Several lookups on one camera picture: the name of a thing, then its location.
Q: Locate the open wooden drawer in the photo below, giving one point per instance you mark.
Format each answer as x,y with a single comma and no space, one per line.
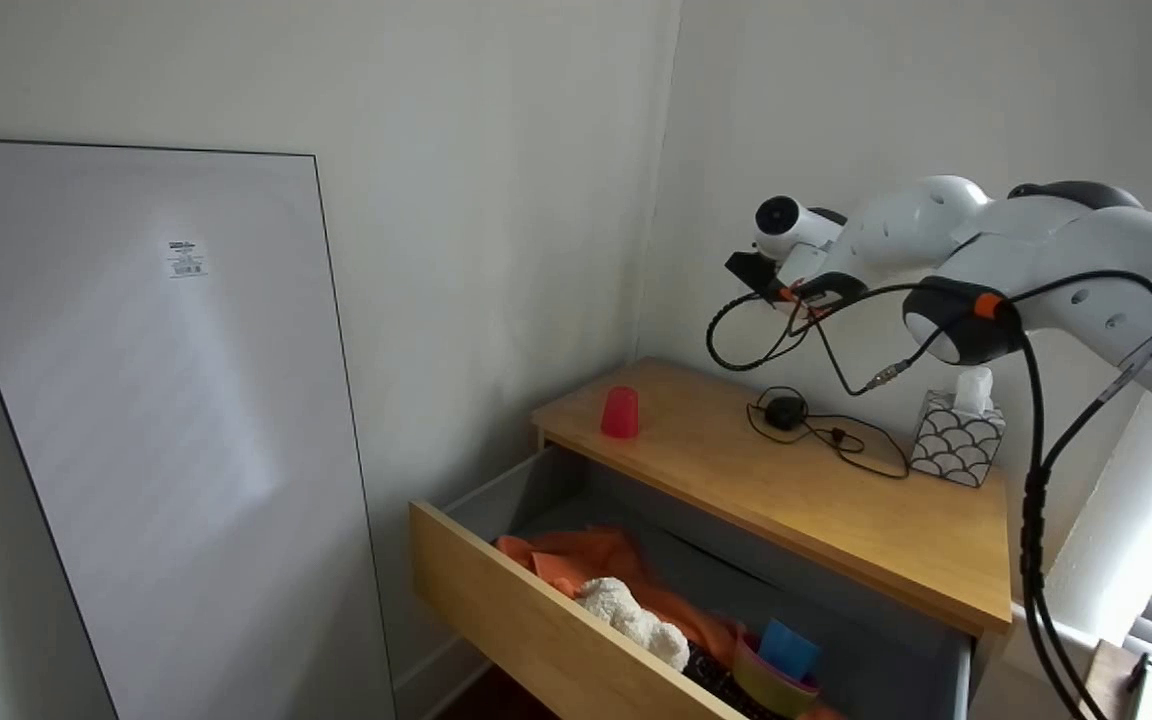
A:
878,663

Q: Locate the red plastic cup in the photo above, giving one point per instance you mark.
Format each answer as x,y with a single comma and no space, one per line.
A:
622,414

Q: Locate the white plush toy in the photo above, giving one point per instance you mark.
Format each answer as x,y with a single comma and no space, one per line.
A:
612,600

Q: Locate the wooden nightstand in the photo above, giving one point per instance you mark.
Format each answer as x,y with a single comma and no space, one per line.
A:
919,543

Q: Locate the white tissue in box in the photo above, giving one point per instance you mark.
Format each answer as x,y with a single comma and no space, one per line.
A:
975,390

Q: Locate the patterned tissue box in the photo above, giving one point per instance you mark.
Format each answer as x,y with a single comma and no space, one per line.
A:
954,445

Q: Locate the white leaning board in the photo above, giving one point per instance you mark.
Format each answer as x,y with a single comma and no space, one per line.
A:
173,375

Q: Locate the orange cloth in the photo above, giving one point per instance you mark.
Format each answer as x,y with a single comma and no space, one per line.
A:
564,562

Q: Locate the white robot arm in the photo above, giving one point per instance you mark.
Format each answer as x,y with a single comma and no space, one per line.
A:
1069,255

